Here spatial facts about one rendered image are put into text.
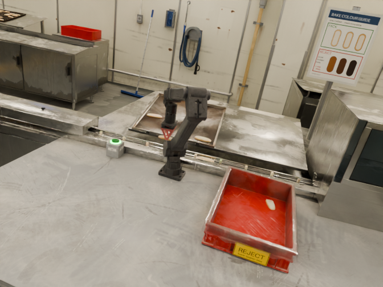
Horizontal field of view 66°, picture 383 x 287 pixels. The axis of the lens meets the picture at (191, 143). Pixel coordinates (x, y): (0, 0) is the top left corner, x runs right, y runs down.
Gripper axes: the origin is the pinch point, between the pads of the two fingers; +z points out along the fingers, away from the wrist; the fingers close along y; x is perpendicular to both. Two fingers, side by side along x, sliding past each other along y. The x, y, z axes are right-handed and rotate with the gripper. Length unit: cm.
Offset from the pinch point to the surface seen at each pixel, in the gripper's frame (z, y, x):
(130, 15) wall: -35, -371, -177
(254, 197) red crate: 11, 21, 51
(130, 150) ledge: 8.5, 8.9, -17.1
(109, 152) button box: 8.3, 16.4, -26.0
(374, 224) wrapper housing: 9, 23, 104
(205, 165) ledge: 7.0, 9.1, 23.9
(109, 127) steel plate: 10.7, -18.2, -42.6
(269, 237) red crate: 11, 47, 57
